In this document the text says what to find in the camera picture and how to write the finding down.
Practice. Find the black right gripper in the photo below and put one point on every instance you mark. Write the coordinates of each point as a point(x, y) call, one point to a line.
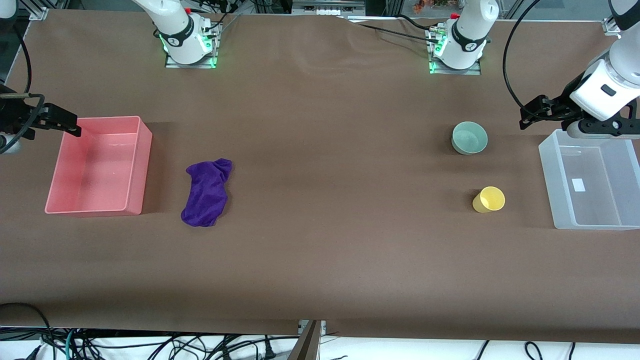
point(15, 116)

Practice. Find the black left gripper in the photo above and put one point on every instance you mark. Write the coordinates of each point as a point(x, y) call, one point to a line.
point(561, 106)

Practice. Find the green bowl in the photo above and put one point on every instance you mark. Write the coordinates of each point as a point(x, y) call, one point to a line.
point(469, 137)

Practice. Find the yellow cup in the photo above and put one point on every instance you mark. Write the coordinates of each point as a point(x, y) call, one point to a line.
point(489, 200)

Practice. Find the purple cloth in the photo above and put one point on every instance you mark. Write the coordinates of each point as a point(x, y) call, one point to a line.
point(206, 192)

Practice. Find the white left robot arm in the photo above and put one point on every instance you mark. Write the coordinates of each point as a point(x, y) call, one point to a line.
point(465, 40)

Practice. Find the pink plastic bin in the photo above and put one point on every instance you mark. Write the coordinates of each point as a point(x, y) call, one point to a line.
point(95, 170)

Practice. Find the white paper label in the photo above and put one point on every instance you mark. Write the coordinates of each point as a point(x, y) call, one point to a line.
point(578, 185)

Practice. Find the clear plastic bin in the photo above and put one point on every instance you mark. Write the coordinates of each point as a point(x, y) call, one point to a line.
point(595, 185)

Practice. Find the grey background device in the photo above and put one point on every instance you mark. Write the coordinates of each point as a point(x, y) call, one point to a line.
point(327, 7)

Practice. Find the brown table cover sheet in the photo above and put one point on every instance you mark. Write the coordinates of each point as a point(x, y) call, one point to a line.
point(320, 225)

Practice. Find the brown wooden board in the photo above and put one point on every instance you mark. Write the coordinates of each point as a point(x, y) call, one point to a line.
point(306, 345)

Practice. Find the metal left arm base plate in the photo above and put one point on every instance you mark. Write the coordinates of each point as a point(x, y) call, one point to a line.
point(472, 71)

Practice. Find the aluminium frame corner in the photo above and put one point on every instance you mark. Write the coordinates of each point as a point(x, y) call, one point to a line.
point(611, 26)
point(39, 13)

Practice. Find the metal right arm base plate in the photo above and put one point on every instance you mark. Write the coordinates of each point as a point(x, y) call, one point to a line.
point(172, 62)

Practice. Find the white metal bracket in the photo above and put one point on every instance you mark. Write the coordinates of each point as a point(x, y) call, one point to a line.
point(322, 327)

